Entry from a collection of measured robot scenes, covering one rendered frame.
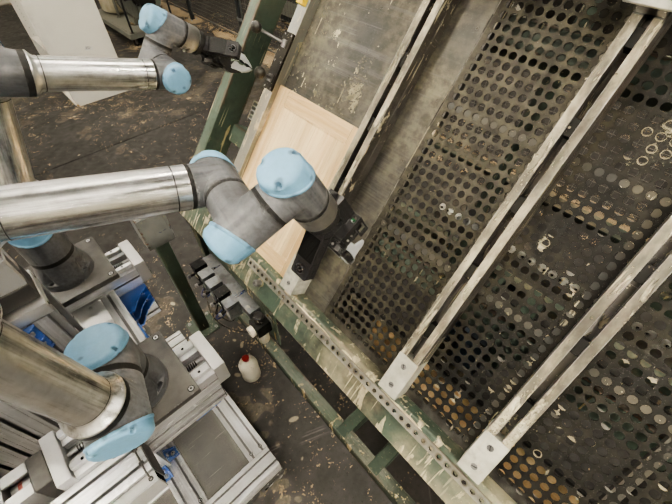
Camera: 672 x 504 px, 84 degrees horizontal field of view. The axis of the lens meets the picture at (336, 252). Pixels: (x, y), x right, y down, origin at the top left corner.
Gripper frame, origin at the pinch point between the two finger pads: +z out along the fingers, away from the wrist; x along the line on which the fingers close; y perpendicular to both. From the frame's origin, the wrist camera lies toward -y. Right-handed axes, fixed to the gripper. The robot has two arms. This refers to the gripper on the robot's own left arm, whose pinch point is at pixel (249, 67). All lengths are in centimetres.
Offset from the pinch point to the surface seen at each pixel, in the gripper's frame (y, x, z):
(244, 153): 5.7, 28.1, 8.2
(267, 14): 10.6, -24.5, 12.1
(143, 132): 269, 12, 95
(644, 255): -118, 37, 5
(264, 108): -1.3, 11.2, 8.1
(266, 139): -2.7, 21.7, 10.3
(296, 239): -26, 54, 11
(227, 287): 1, 80, 7
